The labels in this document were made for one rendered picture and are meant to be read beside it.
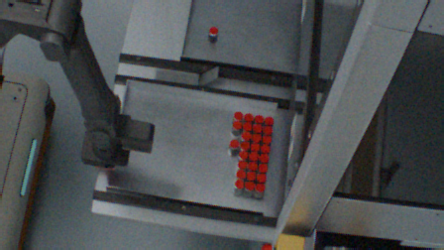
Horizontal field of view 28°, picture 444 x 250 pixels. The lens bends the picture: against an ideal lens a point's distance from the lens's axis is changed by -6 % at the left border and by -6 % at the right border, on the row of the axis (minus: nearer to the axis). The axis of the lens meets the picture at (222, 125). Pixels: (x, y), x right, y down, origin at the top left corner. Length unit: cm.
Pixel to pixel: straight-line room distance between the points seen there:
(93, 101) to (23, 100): 114
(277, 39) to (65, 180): 105
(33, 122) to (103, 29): 59
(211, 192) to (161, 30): 42
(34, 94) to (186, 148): 86
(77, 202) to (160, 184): 96
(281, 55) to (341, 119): 80
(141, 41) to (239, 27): 23
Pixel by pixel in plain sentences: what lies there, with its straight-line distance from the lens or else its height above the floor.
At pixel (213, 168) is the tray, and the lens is 204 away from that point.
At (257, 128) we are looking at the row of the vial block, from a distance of 203.
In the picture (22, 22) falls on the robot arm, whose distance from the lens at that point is 142.
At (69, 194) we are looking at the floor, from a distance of 296.
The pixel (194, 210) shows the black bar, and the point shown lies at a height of 90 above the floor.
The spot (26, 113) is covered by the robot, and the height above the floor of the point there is 28.
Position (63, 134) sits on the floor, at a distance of 304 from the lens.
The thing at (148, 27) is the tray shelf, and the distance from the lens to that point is 219.
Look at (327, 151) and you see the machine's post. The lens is 151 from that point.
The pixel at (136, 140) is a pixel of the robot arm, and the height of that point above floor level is 110.
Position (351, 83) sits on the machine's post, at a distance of 130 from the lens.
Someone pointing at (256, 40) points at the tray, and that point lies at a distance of 219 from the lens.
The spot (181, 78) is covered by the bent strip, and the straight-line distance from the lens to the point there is 212.
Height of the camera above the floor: 276
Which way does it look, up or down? 65 degrees down
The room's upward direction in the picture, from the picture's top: 11 degrees clockwise
